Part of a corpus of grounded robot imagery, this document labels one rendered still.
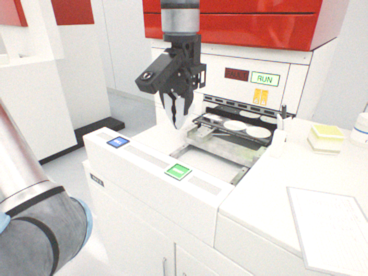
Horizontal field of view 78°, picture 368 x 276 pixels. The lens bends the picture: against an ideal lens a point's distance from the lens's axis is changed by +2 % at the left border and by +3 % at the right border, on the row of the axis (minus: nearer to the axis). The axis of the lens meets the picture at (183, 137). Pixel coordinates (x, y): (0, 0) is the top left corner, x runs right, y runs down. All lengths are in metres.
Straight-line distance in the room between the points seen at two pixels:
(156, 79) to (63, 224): 0.30
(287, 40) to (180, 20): 0.55
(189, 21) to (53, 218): 0.43
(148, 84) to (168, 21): 0.13
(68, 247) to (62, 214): 0.06
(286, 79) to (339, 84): 1.52
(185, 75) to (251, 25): 0.55
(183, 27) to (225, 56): 0.65
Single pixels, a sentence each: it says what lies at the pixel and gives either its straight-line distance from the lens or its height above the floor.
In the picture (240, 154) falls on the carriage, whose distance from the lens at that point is 0.87.
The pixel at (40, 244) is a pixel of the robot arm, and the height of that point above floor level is 1.05.
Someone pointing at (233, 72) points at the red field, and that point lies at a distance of 1.08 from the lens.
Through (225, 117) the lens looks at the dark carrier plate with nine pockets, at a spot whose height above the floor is 0.90.
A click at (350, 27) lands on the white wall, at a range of 2.45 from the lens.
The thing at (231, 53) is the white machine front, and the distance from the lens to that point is 1.08.
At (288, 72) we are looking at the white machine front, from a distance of 1.01.
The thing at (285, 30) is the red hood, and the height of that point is 1.29.
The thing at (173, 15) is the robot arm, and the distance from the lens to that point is 0.47.
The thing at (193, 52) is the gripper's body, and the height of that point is 1.27.
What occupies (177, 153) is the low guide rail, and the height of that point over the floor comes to 0.85.
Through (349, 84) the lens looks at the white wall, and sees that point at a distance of 2.50.
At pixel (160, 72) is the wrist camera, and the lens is 0.43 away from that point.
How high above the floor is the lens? 1.35
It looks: 29 degrees down
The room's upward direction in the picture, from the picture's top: straight up
